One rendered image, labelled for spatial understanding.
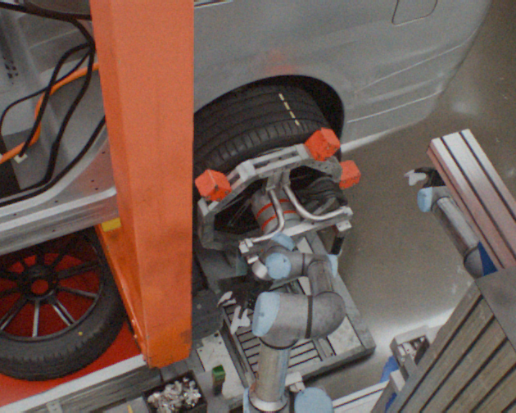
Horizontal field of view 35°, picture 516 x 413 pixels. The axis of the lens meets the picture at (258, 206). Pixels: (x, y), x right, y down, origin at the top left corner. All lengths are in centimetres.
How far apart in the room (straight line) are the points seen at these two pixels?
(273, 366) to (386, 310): 158
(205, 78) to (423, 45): 85
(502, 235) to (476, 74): 313
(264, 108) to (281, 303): 89
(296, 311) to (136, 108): 73
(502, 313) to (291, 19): 130
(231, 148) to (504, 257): 132
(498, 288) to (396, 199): 255
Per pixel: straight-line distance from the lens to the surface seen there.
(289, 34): 259
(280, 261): 247
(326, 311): 213
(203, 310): 323
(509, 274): 160
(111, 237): 308
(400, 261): 392
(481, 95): 464
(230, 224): 314
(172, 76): 166
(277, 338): 215
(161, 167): 190
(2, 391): 334
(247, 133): 273
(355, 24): 271
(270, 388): 234
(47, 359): 311
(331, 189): 280
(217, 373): 287
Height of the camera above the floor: 335
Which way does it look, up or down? 58 degrees down
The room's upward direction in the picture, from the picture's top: 8 degrees clockwise
